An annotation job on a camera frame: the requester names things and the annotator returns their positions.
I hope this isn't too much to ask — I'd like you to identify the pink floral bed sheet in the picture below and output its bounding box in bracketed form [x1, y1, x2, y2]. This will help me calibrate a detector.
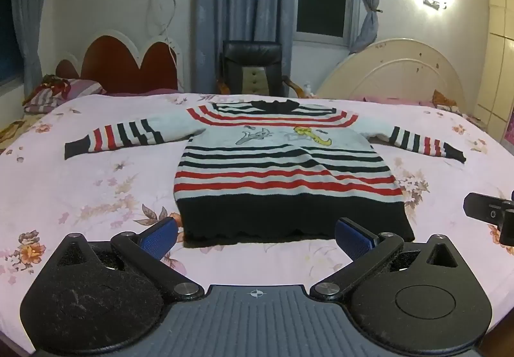
[0, 92, 514, 353]

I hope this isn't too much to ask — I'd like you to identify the cream wardrobe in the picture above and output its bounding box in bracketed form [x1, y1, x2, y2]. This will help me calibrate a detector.
[474, 0, 514, 145]

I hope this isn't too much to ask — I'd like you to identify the orange patterned pillow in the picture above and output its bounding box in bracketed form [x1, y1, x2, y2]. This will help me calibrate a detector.
[433, 90, 459, 112]

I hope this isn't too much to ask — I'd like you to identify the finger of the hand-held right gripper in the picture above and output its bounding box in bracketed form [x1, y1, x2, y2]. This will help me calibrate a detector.
[499, 208, 514, 248]
[463, 192, 514, 226]

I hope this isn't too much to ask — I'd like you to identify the pink striped pillow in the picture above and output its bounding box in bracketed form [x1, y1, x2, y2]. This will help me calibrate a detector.
[24, 78, 107, 114]

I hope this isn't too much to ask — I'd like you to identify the cream arched headboard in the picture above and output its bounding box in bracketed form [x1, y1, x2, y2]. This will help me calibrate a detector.
[315, 38, 468, 113]

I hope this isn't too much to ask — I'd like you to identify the striped knit sweater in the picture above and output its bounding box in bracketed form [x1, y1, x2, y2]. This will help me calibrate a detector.
[64, 99, 467, 248]

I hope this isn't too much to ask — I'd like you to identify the pink blanket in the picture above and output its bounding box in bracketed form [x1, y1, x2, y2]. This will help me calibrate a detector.
[360, 94, 438, 107]
[108, 87, 181, 97]

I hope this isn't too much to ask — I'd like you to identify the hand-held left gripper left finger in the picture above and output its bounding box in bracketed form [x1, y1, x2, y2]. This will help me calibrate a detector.
[53, 216, 205, 301]

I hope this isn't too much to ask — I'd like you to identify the red patterned cloth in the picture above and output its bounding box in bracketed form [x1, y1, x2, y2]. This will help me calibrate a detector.
[34, 75, 71, 99]

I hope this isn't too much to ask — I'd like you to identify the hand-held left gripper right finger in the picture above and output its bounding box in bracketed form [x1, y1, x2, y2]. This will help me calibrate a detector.
[309, 216, 462, 301]

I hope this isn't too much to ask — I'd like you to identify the red heart-shaped headboard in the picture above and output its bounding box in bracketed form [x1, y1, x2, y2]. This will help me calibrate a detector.
[55, 30, 183, 95]

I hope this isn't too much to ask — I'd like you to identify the black leather office chair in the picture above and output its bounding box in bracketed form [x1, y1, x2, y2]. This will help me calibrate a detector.
[217, 40, 302, 99]

